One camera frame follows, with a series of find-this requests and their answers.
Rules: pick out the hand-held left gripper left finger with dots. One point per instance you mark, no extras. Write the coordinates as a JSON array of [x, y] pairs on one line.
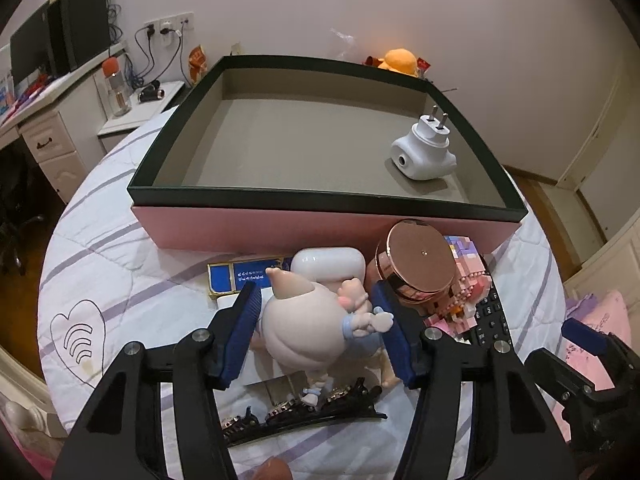
[[242, 332]]

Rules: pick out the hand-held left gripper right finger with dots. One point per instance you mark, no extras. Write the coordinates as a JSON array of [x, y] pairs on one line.
[[400, 340]]

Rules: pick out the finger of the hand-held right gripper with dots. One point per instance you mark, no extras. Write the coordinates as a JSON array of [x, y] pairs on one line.
[[582, 334], [560, 377]]

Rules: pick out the pig doll figurine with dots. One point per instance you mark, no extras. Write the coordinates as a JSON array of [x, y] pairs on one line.
[[295, 325]]

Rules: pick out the rose gold round compact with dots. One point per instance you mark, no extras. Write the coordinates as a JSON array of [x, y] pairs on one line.
[[420, 255]]

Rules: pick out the rhinestone hair clip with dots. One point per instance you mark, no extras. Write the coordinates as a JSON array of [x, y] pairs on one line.
[[240, 422]]

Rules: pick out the pink purple block figure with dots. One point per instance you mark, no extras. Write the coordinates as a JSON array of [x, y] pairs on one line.
[[470, 280]]

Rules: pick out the pink box with green rim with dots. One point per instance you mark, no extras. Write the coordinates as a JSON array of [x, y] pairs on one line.
[[300, 135]]

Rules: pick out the pink printed pillow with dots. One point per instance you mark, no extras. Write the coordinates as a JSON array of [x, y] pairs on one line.
[[610, 310]]

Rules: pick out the blue rectangular packet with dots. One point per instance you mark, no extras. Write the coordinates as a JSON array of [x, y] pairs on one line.
[[250, 275]]

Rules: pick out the black remote control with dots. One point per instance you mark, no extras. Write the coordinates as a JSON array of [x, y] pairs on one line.
[[492, 320]]

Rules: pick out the black hair clip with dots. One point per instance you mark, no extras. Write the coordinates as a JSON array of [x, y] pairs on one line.
[[330, 417]]

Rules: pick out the white earbuds case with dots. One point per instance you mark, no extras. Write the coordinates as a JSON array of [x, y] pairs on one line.
[[325, 262]]

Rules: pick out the cream wardrobe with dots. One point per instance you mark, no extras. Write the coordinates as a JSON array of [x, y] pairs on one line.
[[610, 160]]

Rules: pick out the white plug adapter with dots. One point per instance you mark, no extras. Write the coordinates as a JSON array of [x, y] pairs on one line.
[[425, 152]]

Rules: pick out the white side table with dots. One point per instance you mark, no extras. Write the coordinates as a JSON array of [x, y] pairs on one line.
[[142, 117]]

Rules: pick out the pink bed sheet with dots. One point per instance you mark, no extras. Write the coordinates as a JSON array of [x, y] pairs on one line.
[[22, 455]]

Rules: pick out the small black device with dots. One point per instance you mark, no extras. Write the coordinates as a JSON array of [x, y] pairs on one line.
[[150, 92]]

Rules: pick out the black office chair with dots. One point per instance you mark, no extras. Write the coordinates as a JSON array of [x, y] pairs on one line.
[[15, 210]]

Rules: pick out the bottle with orange cap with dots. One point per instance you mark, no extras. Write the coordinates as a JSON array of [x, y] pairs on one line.
[[117, 92]]

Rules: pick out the white desk with drawers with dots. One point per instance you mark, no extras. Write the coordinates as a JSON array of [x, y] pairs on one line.
[[50, 140]]

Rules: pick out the red box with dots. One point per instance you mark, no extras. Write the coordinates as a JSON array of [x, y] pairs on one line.
[[423, 67]]

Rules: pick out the orange snack bag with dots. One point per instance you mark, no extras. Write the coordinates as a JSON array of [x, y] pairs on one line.
[[198, 62]]

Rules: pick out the orange plush toy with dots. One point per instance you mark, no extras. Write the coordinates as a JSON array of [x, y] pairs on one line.
[[397, 60]]

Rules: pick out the clear plastic bag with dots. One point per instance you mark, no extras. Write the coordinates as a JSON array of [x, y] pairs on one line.
[[344, 41]]

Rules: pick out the black computer tower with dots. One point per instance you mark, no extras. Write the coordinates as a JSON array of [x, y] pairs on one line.
[[82, 25]]

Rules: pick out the black monitor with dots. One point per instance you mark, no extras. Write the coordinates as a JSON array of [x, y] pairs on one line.
[[30, 50]]

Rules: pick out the cream bed frame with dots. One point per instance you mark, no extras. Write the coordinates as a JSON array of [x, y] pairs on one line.
[[25, 400]]

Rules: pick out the wall outlet strip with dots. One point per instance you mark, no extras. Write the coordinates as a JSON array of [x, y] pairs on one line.
[[167, 22]]

